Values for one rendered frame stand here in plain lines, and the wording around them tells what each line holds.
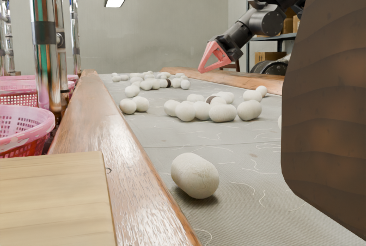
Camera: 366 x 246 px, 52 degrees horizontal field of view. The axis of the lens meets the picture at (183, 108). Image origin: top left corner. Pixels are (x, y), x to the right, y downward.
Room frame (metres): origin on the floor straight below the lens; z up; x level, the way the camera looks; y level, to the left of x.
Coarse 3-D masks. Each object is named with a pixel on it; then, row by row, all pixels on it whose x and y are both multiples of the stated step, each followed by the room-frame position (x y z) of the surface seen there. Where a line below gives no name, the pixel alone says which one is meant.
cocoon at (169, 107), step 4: (168, 100) 0.47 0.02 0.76; (172, 100) 0.47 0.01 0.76; (164, 104) 0.47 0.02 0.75; (168, 104) 0.46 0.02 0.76; (172, 104) 0.45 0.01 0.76; (176, 104) 0.45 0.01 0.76; (164, 108) 0.47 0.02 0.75; (168, 108) 0.45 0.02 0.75; (172, 108) 0.45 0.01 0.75; (168, 112) 0.45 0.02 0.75; (172, 112) 0.45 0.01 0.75; (176, 116) 0.45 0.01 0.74
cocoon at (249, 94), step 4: (248, 92) 0.56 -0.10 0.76; (252, 92) 0.56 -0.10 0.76; (256, 92) 0.55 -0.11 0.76; (244, 96) 0.57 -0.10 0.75; (248, 96) 0.56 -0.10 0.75; (252, 96) 0.55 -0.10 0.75; (256, 96) 0.55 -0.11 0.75; (260, 96) 0.55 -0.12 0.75; (248, 100) 0.56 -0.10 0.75; (256, 100) 0.55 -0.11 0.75; (260, 100) 0.55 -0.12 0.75
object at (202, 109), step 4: (196, 104) 0.43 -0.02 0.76; (200, 104) 0.42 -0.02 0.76; (204, 104) 0.42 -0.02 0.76; (208, 104) 0.42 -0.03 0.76; (196, 108) 0.42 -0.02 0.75; (200, 108) 0.42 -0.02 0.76; (204, 108) 0.42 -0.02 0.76; (208, 108) 0.42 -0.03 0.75; (196, 112) 0.42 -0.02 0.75; (200, 112) 0.42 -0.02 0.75; (204, 112) 0.42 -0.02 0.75; (208, 112) 0.42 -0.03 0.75; (196, 116) 0.43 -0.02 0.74; (200, 116) 0.42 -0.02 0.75; (204, 116) 0.42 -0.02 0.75; (208, 116) 0.42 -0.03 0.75
